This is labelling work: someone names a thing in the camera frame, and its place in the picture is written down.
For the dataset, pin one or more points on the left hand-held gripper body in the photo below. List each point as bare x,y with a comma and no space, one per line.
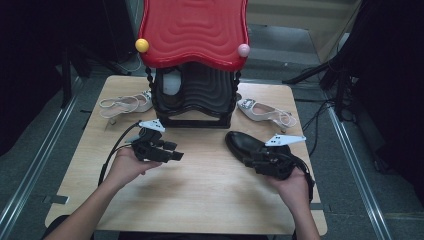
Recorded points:
148,146

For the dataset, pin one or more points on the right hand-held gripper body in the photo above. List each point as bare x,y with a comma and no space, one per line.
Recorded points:
276,163

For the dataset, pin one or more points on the black leather shoe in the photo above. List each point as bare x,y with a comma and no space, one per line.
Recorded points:
171,83
240,141

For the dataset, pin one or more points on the red and black shoe rack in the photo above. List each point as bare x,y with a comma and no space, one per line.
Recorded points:
193,33

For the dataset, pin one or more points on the person's left hand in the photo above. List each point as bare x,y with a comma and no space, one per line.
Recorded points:
128,168

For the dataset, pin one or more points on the person's right hand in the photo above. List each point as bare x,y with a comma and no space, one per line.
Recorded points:
295,191

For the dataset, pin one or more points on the black curtain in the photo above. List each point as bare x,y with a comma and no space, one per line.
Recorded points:
393,83
26,66

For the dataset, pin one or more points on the metal floor rail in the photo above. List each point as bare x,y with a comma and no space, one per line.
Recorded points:
353,173
33,166

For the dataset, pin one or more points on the dark metal post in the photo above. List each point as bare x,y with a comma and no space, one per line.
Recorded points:
66,80

